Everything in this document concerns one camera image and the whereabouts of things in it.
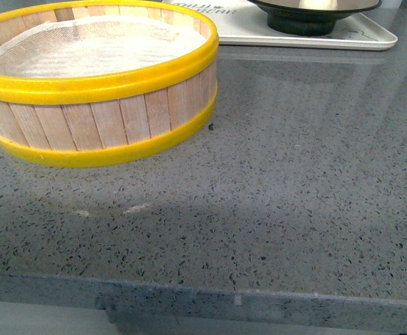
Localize white steamed bun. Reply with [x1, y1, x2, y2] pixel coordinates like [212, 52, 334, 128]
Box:
[298, 0, 338, 10]

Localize white bear print tray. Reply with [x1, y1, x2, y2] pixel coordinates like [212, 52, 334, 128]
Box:
[168, 1, 398, 51]

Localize yellow rimmed bamboo steamer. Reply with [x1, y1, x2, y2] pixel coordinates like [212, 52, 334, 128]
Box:
[0, 1, 219, 168]

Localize beige plate with black rim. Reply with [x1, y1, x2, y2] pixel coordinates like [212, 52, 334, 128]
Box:
[252, 0, 382, 36]

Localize white steamer mesh cloth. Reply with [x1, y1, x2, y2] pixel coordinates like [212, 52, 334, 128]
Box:
[0, 15, 207, 78]

